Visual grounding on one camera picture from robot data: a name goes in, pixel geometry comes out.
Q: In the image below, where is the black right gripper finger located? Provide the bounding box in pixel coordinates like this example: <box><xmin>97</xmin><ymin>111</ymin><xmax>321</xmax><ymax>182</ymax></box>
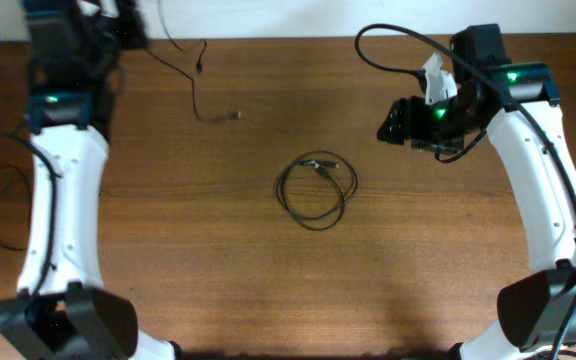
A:
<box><xmin>411</xmin><ymin>138</ymin><xmax>465</xmax><ymax>154</ymax></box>
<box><xmin>376</xmin><ymin>98</ymin><xmax>409</xmax><ymax>145</ymax></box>

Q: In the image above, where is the black usb cables bundle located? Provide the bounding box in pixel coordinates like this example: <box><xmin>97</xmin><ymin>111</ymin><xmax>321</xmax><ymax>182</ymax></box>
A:
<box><xmin>274</xmin><ymin>149</ymin><xmax>360</xmax><ymax>232</ymax></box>

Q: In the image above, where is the short thin black usb cable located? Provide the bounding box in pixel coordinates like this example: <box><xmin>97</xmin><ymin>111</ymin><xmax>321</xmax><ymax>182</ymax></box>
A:
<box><xmin>145</xmin><ymin>0</ymin><xmax>243</xmax><ymax>124</ymax></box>

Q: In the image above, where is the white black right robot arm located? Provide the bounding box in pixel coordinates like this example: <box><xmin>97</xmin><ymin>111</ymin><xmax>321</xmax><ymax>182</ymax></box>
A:
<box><xmin>377</xmin><ymin>24</ymin><xmax>576</xmax><ymax>359</ymax></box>

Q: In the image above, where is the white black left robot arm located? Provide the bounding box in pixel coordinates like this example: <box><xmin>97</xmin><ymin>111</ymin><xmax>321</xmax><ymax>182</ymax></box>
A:
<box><xmin>0</xmin><ymin>0</ymin><xmax>182</xmax><ymax>359</ymax></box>

